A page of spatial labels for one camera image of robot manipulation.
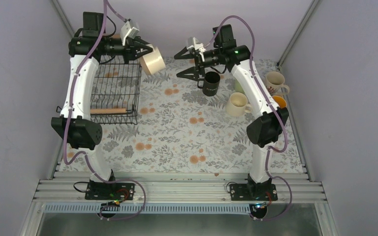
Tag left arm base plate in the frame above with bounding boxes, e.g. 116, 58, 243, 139
85, 181, 135, 201

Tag purple cable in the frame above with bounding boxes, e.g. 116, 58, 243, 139
205, 15, 293, 222
62, 0, 147, 221

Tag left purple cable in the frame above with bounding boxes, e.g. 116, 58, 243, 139
62, 0, 147, 221

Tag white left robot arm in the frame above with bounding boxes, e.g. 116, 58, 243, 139
51, 12, 165, 200

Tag white patterned mug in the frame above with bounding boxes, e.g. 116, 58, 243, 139
272, 95, 287, 109

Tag light green mug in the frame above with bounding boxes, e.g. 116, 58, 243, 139
234, 80, 245, 94

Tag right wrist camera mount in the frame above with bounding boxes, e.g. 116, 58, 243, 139
186, 37, 206, 62

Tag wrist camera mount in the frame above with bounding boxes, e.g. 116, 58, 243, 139
120, 19, 140, 46
186, 37, 206, 62

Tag beige floral mug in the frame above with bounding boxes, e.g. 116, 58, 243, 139
265, 71, 290, 96

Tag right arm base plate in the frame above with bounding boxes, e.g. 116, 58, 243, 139
228, 182, 278, 201

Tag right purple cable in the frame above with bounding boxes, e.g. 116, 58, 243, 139
205, 15, 293, 222

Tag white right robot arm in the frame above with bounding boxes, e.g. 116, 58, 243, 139
174, 24, 289, 201

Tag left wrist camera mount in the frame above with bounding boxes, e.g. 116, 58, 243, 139
120, 19, 140, 46

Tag aluminium rail frame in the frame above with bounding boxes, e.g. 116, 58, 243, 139
21, 171, 338, 236

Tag black wire dish rack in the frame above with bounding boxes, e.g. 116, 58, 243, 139
51, 55, 142, 128

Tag cream mug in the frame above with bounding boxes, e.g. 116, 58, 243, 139
225, 92, 252, 117

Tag black mug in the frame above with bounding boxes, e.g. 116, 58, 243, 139
197, 71, 221, 96

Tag tan upturned mug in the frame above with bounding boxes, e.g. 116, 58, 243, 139
138, 44, 166, 76

